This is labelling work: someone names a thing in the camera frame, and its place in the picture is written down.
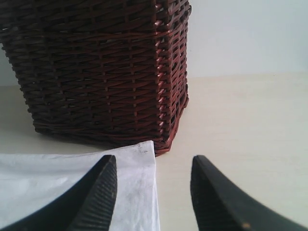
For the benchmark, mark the brown wicker laundry basket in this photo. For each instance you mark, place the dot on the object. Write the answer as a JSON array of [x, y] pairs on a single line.
[[100, 71]]

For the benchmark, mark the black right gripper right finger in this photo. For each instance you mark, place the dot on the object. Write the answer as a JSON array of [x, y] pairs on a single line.
[[220, 205]]

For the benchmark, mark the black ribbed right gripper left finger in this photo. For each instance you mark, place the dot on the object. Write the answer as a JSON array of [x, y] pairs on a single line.
[[87, 206]]

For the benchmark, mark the white shirt with red lettering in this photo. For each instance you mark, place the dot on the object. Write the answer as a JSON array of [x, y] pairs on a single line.
[[28, 182]]

